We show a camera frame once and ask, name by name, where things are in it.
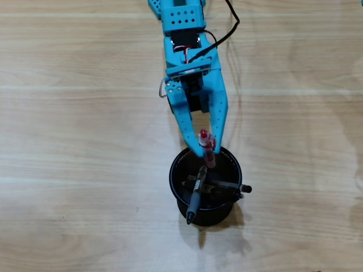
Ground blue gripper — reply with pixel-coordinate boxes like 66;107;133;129
166;69;229;158

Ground red retractable pen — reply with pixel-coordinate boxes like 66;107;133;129
198;129;218;169

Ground clear pen with black cap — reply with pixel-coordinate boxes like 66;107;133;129
185;175;252;195

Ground black grey click pen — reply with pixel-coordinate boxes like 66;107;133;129
185;165;209;226

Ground black pen with gold ring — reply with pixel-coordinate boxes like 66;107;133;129
181;181;244;203

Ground black mesh pen holder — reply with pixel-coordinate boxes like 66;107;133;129
168;146;243;227

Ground wrist camera on blue mount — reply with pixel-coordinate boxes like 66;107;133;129
165;58;213;82

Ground red white black servo wires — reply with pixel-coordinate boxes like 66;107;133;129
158;29;218;99

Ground black camera cable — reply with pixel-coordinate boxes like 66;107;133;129
187;0;240;65

